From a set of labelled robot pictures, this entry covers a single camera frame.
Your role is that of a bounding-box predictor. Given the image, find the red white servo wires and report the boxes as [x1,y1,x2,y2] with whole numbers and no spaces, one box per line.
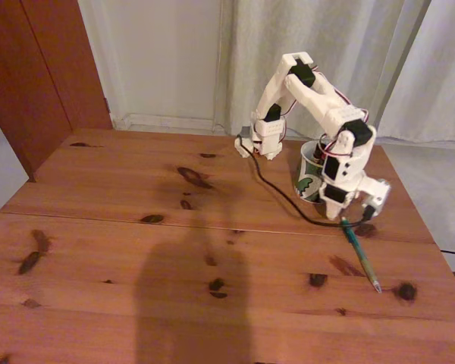
[280,66,371,158]

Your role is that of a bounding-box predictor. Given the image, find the white mug green blue pattern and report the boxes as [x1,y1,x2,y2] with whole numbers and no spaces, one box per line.
[294,140,329,206]

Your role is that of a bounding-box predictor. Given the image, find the teal transparent pen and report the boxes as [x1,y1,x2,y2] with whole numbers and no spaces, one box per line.
[340,216,383,294]

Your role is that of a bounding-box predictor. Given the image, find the wide white curtain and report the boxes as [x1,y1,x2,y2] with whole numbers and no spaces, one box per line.
[215,0,429,142]

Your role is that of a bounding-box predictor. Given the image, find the brown wooden cabinet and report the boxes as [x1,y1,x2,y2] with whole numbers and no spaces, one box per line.
[0,0,113,181]

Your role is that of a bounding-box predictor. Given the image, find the narrow white curtain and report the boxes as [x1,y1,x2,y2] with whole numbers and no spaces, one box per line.
[375,0,455,142]

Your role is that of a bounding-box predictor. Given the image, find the black camera cable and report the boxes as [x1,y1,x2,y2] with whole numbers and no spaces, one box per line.
[236,133,376,228]

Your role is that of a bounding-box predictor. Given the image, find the white door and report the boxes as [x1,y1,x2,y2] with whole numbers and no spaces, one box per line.
[77,0,224,130]

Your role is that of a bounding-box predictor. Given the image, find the silver camera box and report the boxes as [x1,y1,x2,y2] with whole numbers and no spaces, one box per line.
[362,177,392,221]

